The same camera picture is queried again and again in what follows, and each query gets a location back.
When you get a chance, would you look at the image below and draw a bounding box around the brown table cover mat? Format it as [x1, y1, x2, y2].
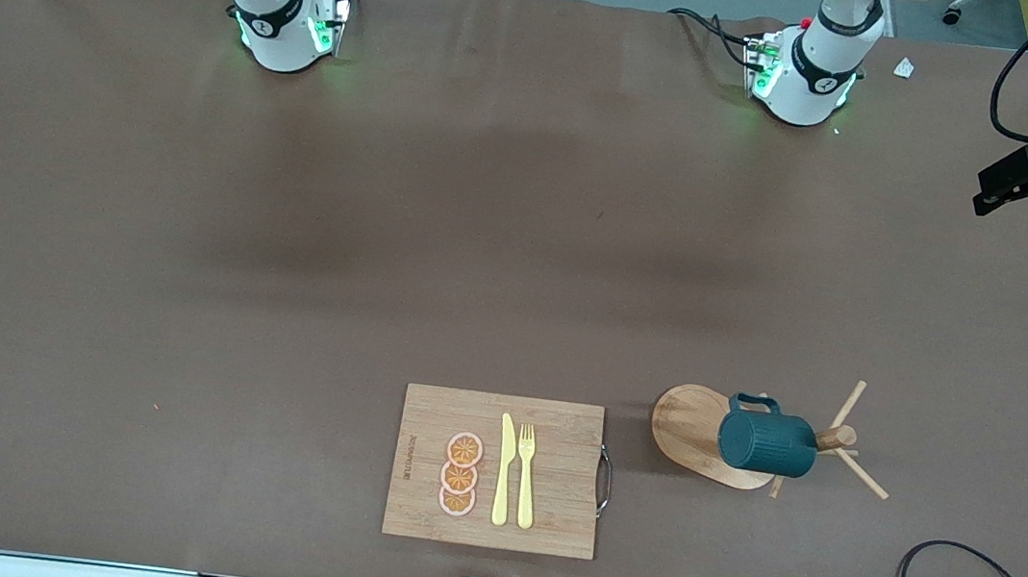
[0, 0, 1028, 577]

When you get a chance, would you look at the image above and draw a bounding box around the orange slice toy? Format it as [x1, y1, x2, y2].
[444, 429, 487, 470]

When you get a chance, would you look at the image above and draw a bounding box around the dark teal ribbed mug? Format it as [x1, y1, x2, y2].
[714, 390, 823, 482]

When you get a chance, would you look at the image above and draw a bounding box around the yellow plastic knife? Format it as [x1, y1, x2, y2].
[489, 412, 521, 528]

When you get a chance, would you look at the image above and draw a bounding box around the wooden mug rack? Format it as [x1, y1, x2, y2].
[643, 357, 903, 513]

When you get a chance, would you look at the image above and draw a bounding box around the black left arm base cable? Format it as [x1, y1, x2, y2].
[661, 4, 761, 71]

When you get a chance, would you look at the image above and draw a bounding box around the yellow plastic fork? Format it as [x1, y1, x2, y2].
[509, 423, 545, 531]

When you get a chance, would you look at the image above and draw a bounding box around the black chair caster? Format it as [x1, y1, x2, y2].
[941, 0, 984, 29]

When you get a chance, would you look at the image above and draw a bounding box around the bamboo cutting board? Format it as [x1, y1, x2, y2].
[381, 382, 622, 562]

